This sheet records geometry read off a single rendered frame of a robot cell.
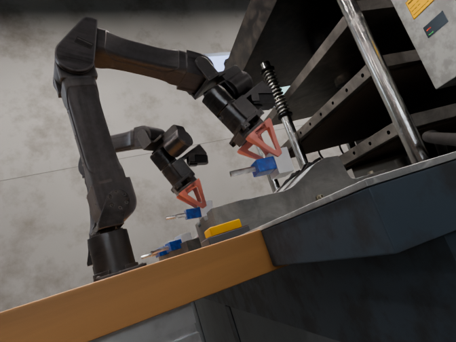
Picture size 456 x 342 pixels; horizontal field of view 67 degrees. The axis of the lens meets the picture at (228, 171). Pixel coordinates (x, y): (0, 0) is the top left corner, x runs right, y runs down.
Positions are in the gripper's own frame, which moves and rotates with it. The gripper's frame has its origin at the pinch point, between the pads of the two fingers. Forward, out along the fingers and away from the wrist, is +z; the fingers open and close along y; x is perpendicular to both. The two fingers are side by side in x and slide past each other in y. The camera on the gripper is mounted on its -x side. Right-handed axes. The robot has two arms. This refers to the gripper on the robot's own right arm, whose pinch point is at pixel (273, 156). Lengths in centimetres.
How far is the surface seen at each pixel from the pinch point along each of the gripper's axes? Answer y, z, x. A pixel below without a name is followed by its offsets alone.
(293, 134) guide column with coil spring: 97, -2, -72
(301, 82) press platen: 79, -18, -87
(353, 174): 64, 30, -59
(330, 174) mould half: 10.2, 13.5, -14.2
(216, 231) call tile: -5.2, 2.7, 21.8
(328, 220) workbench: -47, 5, 26
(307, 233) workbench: -44, 6, 27
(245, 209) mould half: 10.3, 4.4, 9.4
